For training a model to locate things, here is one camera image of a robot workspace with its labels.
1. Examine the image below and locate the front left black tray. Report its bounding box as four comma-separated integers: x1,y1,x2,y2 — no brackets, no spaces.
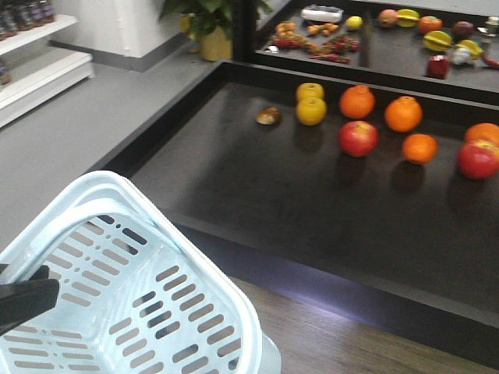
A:
96,62,498,368

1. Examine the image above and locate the yellow starfruit left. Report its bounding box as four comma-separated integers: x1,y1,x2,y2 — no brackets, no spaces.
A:
423,30,454,51

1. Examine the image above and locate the brown mushroom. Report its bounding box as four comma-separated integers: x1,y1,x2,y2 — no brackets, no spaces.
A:
256,107,282,125

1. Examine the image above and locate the red apple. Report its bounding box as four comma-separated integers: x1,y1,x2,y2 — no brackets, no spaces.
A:
338,120,379,157
457,139,498,180

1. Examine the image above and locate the red apple left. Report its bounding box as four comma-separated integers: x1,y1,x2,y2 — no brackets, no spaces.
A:
338,120,379,157

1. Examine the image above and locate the red apple centre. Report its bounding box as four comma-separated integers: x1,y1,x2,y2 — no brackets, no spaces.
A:
457,139,498,180

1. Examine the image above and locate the yellow starfruit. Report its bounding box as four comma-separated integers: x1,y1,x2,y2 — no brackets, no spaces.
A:
423,30,454,51
455,39,483,60
396,9,420,28

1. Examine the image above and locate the yellow apple rear left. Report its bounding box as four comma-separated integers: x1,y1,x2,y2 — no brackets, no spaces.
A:
296,83,325,102

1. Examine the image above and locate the persimmon orange fruit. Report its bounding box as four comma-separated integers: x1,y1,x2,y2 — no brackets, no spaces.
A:
417,16,443,35

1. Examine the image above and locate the small orange centre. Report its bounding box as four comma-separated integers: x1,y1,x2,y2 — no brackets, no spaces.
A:
402,134,438,164

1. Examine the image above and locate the yellow starfruit right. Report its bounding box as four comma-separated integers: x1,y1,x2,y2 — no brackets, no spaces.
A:
455,39,483,60

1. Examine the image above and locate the yellow apple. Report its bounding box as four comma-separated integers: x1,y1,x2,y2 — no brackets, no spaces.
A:
296,83,325,102
296,97,327,126

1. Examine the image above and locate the black rack post left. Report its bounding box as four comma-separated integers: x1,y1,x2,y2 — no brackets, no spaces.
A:
232,0,258,62

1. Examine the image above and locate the yellow apple front left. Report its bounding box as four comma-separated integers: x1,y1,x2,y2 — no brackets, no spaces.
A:
296,97,327,126

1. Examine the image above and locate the yellow starfruit rear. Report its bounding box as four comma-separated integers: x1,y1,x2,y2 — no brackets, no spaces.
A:
396,9,420,28

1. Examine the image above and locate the orange rear left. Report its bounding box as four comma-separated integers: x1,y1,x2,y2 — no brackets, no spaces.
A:
338,85,376,119

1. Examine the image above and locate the cherry tomato vine red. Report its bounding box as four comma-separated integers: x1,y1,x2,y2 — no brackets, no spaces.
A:
309,34,360,65

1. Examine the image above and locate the red chili pepper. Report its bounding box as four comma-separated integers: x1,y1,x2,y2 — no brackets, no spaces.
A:
480,54,499,70

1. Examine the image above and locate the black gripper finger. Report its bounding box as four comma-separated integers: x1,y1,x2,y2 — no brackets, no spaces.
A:
1,265,59,335

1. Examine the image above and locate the green potted plant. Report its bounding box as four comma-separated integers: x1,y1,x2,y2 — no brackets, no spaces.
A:
159,0,274,62

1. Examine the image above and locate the white electronic scale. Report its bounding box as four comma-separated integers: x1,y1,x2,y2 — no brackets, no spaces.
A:
301,5,344,23

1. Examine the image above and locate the mango reddish fruit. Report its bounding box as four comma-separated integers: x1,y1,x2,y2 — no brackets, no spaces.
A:
377,9,398,29

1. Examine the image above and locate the small yellow lemon rear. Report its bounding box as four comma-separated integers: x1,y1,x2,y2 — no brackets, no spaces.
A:
345,16,363,31

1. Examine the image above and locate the white store shelf unit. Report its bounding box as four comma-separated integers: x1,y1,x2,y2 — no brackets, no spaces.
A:
1,1,94,127

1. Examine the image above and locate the rear left black tray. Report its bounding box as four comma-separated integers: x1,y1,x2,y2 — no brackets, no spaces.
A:
252,1,498,104

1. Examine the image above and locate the orange with knob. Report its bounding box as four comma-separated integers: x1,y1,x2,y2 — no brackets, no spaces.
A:
384,96,423,133

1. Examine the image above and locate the red bell pepper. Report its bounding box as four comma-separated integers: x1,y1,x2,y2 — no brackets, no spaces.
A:
426,55,450,79

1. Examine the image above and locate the white garlic bulb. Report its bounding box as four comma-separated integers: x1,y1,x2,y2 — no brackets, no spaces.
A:
449,47,472,65

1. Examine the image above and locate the orange cherry tomato vine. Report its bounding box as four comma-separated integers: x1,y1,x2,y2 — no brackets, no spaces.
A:
271,21,339,53

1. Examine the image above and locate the black tray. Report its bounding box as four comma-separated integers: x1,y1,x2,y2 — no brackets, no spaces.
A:
96,62,498,368
252,1,498,104

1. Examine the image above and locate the light blue plastic basket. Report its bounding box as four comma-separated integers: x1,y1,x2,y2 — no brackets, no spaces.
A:
1,171,281,373

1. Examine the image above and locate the orange behind centre apple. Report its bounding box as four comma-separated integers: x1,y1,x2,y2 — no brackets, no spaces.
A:
464,122,499,146

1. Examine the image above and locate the dark purple fruit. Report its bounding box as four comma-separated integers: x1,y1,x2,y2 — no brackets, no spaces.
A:
451,20,475,41

